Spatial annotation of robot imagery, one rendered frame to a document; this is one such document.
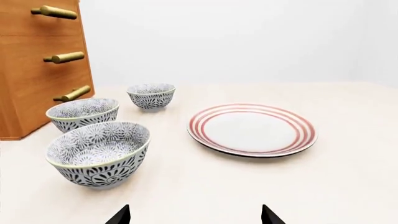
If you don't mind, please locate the large floral patterned bowl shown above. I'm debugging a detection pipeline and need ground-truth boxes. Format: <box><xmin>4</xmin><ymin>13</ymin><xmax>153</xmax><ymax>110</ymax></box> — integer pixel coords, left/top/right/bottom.
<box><xmin>45</xmin><ymin>121</ymin><xmax>152</xmax><ymax>190</ymax></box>

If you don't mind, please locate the wooden drawer cabinet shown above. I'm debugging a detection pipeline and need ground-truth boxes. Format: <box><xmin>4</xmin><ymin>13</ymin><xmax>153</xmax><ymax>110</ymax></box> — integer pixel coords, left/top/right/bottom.
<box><xmin>0</xmin><ymin>0</ymin><xmax>96</xmax><ymax>141</ymax></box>

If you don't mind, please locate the small floral patterned bowl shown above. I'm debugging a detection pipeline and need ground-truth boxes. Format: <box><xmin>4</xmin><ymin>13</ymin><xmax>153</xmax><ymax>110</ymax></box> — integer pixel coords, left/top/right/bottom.
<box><xmin>126</xmin><ymin>83</ymin><xmax>177</xmax><ymax>111</ymax></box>

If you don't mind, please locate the brass drawer handle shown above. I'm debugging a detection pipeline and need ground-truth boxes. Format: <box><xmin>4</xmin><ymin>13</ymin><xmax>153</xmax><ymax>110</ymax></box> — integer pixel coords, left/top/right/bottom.
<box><xmin>30</xmin><ymin>5</ymin><xmax>78</xmax><ymax>21</ymax></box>
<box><xmin>43</xmin><ymin>51</ymin><xmax>85</xmax><ymax>64</ymax></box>
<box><xmin>53</xmin><ymin>85</ymin><xmax>91</xmax><ymax>102</ymax></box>

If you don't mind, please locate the white plate with red rings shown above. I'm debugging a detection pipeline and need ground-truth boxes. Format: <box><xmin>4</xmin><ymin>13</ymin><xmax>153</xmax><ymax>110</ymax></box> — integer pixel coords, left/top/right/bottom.
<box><xmin>186</xmin><ymin>103</ymin><xmax>319</xmax><ymax>159</ymax></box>

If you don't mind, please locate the medium floral patterned bowl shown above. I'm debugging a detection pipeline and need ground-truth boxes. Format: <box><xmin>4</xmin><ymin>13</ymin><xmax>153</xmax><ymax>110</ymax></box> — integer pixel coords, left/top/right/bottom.
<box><xmin>45</xmin><ymin>97</ymin><xmax>121</xmax><ymax>134</ymax></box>

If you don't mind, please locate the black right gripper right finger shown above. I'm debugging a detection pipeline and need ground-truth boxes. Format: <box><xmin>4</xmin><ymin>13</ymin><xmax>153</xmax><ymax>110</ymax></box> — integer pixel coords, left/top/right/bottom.
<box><xmin>261</xmin><ymin>204</ymin><xmax>287</xmax><ymax>224</ymax></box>

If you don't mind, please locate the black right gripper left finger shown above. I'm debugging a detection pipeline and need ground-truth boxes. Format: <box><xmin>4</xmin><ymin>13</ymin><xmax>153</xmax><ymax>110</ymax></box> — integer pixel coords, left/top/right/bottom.
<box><xmin>104</xmin><ymin>204</ymin><xmax>131</xmax><ymax>224</ymax></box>

